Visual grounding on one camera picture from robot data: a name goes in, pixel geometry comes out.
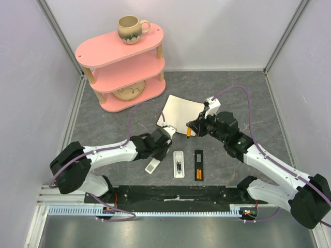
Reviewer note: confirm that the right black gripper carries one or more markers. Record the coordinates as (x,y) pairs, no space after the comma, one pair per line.
(198,126)

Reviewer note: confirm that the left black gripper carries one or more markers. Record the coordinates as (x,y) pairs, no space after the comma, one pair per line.
(161,156)

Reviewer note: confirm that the orange handled screwdriver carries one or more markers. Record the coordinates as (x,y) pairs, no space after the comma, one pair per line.
(188,134)

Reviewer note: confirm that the slim white remote control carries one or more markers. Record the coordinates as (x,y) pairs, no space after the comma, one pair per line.
(153,164)

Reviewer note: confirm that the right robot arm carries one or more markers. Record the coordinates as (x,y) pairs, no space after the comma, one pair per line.
(305,197)

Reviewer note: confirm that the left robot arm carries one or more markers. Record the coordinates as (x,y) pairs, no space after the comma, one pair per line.
(73,168)

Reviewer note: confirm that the wide white remote control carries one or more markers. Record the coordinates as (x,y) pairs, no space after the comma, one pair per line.
(178,163)

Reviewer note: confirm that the black remote control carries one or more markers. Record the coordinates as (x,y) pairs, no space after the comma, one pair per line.
(198,163)

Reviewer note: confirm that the white square plate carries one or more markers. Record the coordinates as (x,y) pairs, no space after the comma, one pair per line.
(178,111)

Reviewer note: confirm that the pink three-tier shelf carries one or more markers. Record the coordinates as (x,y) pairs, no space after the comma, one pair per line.
(111,65)

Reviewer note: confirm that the beige ceramic mug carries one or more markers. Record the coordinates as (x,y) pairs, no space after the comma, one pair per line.
(130,29)

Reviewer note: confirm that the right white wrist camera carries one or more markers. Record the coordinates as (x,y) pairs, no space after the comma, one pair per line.
(212,105)

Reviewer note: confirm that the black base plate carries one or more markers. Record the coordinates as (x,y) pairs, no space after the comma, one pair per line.
(130,194)

